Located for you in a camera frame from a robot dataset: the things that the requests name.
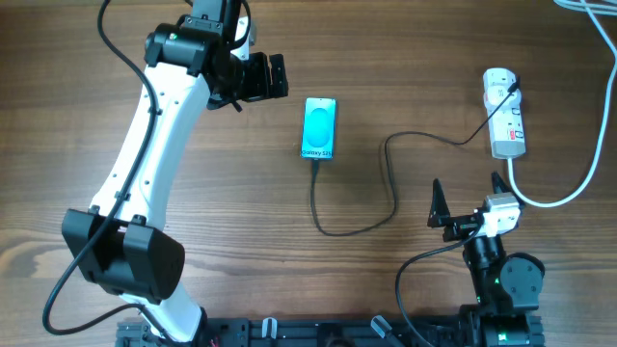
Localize white power strip cord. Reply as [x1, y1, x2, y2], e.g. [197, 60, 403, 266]
[506, 0, 617, 209]

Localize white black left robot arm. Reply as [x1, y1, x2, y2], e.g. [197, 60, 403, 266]
[62, 0, 288, 346]

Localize black USB charging cable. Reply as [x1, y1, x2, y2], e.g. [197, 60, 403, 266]
[309, 76, 522, 238]

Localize white USB charger plug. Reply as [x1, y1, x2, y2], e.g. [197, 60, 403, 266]
[484, 83, 522, 109]

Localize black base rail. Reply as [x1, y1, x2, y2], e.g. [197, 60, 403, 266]
[115, 315, 546, 347]

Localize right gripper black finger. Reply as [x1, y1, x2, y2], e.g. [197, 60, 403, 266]
[427, 178, 450, 227]
[490, 172, 523, 207]

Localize white power strip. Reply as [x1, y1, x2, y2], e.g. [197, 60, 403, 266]
[483, 67, 525, 159]

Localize blue screen Galaxy smartphone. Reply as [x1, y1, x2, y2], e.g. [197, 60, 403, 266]
[300, 97, 337, 160]

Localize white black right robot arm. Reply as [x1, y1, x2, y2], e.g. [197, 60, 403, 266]
[427, 173, 546, 347]

